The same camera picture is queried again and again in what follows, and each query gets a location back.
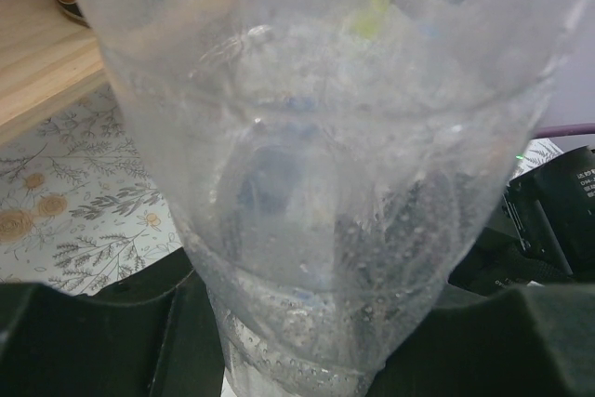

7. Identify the floral table mat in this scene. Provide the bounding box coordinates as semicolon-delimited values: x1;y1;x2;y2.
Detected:
1;86;181;295

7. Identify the wooden shelf unit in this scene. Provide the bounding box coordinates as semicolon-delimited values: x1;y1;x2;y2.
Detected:
1;0;106;143

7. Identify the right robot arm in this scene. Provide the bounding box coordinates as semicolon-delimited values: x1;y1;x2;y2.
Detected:
449;146;594;296

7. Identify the clear bottle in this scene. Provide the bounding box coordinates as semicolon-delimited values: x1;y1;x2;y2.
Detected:
76;0;592;396

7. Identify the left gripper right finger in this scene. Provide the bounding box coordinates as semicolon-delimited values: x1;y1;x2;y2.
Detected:
368;284;594;396

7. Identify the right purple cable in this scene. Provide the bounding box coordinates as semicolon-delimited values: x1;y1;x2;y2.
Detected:
532;121;595;140

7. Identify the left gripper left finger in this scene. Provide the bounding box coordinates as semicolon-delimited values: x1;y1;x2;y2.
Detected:
1;249;224;396

